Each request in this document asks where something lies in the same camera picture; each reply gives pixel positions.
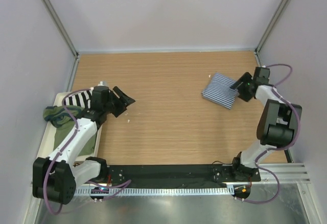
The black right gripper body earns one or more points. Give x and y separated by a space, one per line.
243 93

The black white striped tank top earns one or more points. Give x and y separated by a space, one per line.
81 98

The olive green tank top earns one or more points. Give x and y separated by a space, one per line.
63 123

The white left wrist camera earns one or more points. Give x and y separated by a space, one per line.
103 83

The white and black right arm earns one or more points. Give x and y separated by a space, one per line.
278 126

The blue white striped tank top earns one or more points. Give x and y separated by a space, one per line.
219 92

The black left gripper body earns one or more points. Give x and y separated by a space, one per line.
113 106

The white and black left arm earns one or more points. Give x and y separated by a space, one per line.
55 178

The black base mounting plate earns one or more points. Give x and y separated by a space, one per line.
175 176

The white slotted cable duct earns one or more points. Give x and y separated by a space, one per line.
99 192

